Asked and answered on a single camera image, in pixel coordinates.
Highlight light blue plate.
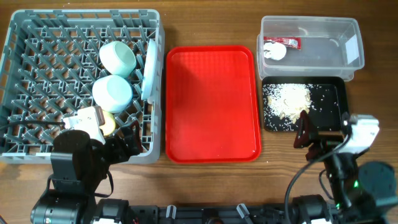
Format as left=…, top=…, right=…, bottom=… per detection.
left=141, top=39, right=158, bottom=104

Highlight light green bowl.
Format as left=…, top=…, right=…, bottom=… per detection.
left=99, top=41, right=137, bottom=78

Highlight rice food scraps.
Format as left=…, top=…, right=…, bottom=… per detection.
left=269, top=86, right=311, bottom=122

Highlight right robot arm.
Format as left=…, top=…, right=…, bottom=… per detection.
left=284, top=111, right=397, bottom=223

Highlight black tray bin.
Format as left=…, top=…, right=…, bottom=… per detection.
left=262, top=77, right=349, bottom=132

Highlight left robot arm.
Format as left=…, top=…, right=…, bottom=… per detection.
left=30, top=121, right=142, bottom=224

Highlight grey dishwasher rack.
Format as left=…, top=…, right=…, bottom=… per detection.
left=1, top=9, right=165, bottom=164

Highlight yellow plastic cup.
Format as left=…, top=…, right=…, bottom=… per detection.
left=99, top=111, right=116, bottom=136

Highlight red plastic tray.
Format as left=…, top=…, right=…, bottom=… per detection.
left=165, top=45, right=262, bottom=164

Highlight red ketchup packet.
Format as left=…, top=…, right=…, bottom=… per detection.
left=264, top=37, right=301, bottom=50

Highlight light blue bowl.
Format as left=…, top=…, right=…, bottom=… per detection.
left=92, top=75, right=133, bottom=113

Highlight clear plastic bin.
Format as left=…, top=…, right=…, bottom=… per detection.
left=257, top=16, right=364, bottom=81

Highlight white napkin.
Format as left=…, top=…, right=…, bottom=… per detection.
left=263, top=42, right=287, bottom=60

